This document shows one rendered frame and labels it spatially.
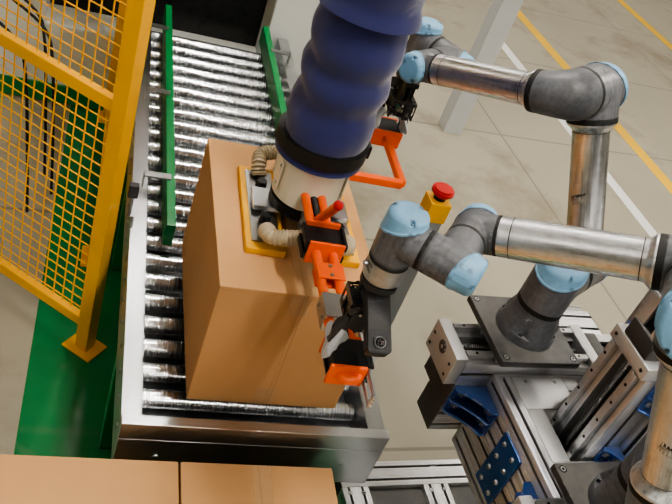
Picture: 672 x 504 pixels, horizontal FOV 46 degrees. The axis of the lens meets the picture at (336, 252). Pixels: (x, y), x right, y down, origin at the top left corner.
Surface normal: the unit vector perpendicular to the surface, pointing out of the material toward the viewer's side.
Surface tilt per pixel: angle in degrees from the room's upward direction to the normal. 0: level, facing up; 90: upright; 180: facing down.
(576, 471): 0
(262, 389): 90
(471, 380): 90
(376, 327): 27
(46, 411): 0
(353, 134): 79
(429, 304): 0
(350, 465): 90
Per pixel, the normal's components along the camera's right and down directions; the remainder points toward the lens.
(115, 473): 0.30, -0.74
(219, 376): 0.16, 0.66
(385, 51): 0.48, 0.48
